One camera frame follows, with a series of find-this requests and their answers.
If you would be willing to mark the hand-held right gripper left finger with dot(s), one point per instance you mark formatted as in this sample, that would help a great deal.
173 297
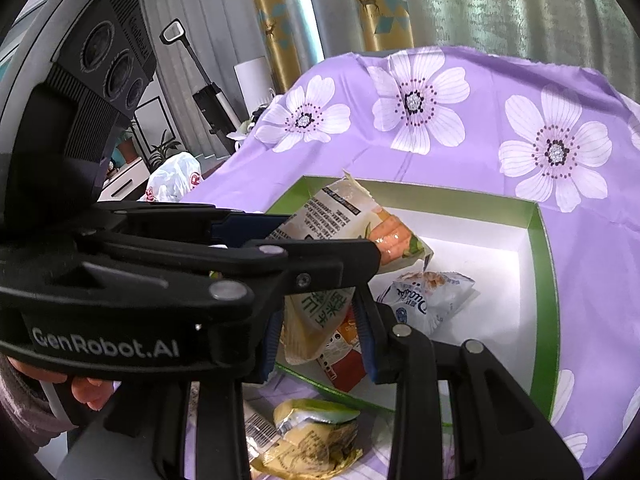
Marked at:
272 345

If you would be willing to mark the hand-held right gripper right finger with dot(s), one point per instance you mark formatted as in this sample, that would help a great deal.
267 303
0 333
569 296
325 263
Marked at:
365 347

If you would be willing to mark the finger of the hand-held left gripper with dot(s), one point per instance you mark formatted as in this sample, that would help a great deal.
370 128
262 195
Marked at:
325 259
240 224

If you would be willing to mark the red white snack packet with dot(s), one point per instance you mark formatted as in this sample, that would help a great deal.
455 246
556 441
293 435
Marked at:
345 365

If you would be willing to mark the green white snack packet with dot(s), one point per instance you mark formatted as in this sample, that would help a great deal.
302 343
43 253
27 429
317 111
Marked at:
310 320

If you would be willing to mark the carrot print snack packet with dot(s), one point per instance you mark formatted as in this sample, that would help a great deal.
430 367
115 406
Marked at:
340 215

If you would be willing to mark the white blue snack packet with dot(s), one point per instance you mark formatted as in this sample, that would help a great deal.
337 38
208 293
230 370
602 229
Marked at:
430 295

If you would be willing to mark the green cardboard box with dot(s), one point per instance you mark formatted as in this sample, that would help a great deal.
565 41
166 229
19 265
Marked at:
500 270

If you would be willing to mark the person's left hand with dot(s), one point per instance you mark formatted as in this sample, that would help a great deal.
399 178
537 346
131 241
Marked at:
92 390

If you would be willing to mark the white red plastic bag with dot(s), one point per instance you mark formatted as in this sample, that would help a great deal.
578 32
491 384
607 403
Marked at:
170 180

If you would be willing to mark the yellow green snack packet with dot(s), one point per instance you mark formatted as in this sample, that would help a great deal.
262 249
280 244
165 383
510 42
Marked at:
310 440

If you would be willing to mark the green leafy houseplant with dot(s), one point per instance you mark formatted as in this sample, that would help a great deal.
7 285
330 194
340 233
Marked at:
162 152

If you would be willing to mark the black upright vacuum cleaner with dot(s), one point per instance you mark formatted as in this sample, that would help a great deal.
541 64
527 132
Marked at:
212 105

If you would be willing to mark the white cabinet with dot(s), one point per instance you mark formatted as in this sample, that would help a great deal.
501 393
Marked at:
125 180

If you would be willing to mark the plant in terracotta pot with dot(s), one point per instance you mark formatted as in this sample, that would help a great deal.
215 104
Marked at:
127 150

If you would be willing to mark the white board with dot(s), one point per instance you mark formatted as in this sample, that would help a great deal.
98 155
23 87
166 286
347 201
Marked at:
255 85

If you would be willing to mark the yellow deer print curtain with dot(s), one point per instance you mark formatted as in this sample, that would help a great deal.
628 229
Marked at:
380 5
280 20

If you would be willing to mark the grey pleated curtain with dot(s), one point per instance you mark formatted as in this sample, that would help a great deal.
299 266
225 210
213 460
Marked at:
200 0

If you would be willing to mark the purple floral tablecloth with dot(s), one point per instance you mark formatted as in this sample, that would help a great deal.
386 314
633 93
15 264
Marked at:
480 85

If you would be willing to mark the silver shiny curtain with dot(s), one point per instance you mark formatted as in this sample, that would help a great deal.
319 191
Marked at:
500 5

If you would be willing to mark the black picture frame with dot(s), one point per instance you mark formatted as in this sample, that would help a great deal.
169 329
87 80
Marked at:
155 125

